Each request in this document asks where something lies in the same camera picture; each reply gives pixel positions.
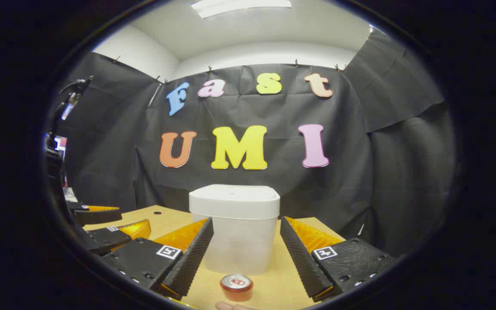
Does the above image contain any red pop can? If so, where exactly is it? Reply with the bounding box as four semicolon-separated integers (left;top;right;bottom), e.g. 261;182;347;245
220;274;254;302

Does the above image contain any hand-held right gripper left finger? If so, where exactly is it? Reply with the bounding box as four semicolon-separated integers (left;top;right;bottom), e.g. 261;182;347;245
101;217;214;301

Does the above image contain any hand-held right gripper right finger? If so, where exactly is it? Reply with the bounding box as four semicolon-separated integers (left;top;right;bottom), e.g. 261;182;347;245
279;215;398;303

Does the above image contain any black backdrop cloth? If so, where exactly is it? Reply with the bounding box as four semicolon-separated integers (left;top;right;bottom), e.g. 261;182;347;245
56;30;455;259

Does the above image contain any white desktop garbage bin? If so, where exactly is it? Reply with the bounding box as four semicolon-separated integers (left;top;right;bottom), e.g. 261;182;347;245
189;184;281;276

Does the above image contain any ceiling light panel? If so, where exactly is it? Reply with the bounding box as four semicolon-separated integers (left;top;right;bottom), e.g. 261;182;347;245
191;0;292;19

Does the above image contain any computer monitor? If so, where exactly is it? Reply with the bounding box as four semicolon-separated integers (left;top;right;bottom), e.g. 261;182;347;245
45;133;68;152

